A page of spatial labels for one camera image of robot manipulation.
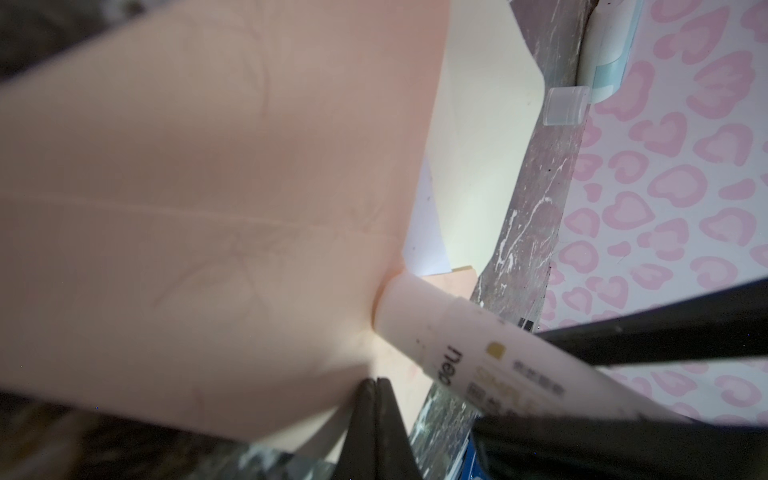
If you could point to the clear glue stick cap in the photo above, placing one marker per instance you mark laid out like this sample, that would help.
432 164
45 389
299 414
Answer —
566 106

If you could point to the white round clock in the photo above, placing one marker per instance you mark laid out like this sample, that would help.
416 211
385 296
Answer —
606 45

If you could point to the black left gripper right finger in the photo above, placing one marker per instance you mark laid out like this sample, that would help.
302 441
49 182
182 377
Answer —
611 431

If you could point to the beige envelope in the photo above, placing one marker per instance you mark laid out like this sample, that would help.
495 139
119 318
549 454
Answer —
198 209

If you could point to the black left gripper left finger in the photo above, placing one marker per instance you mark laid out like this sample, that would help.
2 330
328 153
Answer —
376 445

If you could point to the white letter paper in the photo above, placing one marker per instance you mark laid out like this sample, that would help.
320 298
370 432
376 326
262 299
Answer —
424 251

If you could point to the white glue stick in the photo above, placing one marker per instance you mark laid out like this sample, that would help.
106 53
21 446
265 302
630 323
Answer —
495 366

